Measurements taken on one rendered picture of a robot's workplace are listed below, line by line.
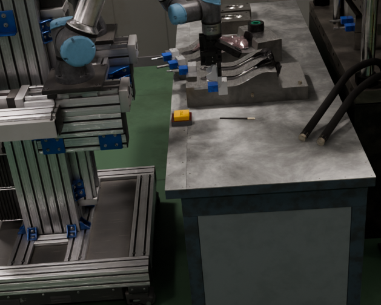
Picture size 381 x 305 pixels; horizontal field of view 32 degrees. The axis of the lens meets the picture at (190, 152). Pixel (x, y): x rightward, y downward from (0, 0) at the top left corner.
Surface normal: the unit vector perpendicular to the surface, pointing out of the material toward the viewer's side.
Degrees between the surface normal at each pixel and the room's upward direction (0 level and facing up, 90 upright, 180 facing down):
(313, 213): 90
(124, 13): 90
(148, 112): 0
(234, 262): 90
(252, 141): 0
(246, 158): 0
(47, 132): 90
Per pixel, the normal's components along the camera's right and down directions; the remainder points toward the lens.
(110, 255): -0.08, -0.87
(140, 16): 0.01, 0.49
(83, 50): 0.29, 0.55
